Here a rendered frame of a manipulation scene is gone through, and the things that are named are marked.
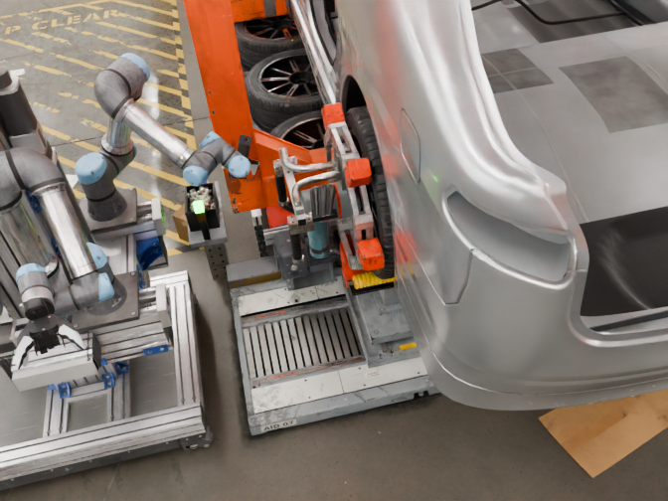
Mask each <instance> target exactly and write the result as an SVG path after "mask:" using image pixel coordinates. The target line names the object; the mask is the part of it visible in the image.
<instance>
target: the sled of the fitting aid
mask: <svg viewBox="0 0 668 501"><path fill-rule="evenodd" d="M342 280H343V288H344V291H345V294H346V297H347V300H348V304H349V307H350V310H351V313H352V316H353V320H354V323H355V326H356V329H357V333H358V336H359V339H360V342H361V345H362V349H363V352H364V355H365V358H366V361H367V365H368V368H373V367H377V366H382V365H386V364H391V363H395V362H400V361H403V360H408V359H412V358H417V357H420V353H419V351H418V346H417V344H416V341H415V339H414V336H412V337H407V338H403V339H398V340H393V341H389V342H384V343H380V344H375V345H372V344H371V341H370V338H369V335H368V332H367V329H366V326H365V323H364V319H363V316H362V313H361V310H360V307H359V304H358V301H357V298H356V295H355V296H352V294H351V290H350V288H349V289H348V288H347V286H346V283H345V279H344V276H343V275H342Z"/></svg>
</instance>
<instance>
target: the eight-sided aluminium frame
mask: <svg viewBox="0 0 668 501"><path fill-rule="evenodd" d="M343 138H344V140H345V142H346V143H347V146H348V148H349V152H350V153H345V150H344V148H343V145H342V140H343ZM333 143H334V145H335V148H336V151H337V153H338V156H339V159H340V162H341V166H342V170H343V173H344V177H345V182H346V186H347V191H348V196H349V201H350V206H351V211H352V219H351V217H349V218H346V221H344V222H342V220H341V219H340V220H336V222H337V230H338V234H339V238H341V241H342V244H343V247H344V250H345V254H346V257H347V259H348V264H349V266H350V268H351V270H353V269H357V270H360V269H363V268H362V267H361V263H360V260H359V258H358V249H357V242H358V241H361V240H362V231H361V230H366V240H367V239H372V238H373V237H374V233H373V227H374V222H373V214H372V212H371V209H370V204H369V199H368V194H367V189H366V185H363V186H359V190H360V195H361V200H362V205H363V210H364V211H362V212H359V211H358V206H357V201H356V196H355V191H354V187H353V188H349V187H348V184H347V179H346V175H345V172H344V170H345V166H346V162H347V161H349V160H354V159H359V158H360V154H359V151H357V149H356V146H355V144H354V141H353V139H352V137H351V134H350V132H349V129H348V125H347V124H346V122H345V121H344V122H338V123H333V124H329V125H328V128H327V130H326V133H325V134H324V146H325V154H326V162H330V161H331V158H332V155H331V148H333V146H332V144H333ZM352 220H353V221H352ZM347 235H350V236H351V239H352V242H353V246H354V249H355V251H356V255H355V256H353V255H352V252H351V249H350V246H349V243H348V241H347V238H346V236H347Z"/></svg>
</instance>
